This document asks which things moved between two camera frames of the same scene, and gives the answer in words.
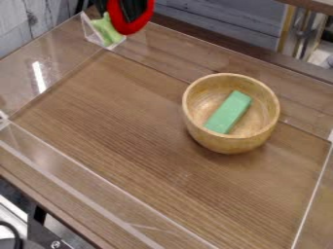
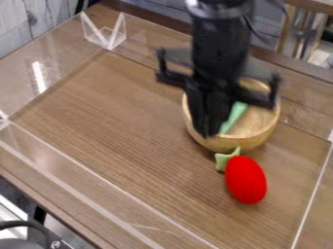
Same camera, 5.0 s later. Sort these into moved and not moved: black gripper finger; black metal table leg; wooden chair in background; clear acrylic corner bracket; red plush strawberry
Moved: black gripper finger; red plush strawberry
Not moved: wooden chair in background; black metal table leg; clear acrylic corner bracket
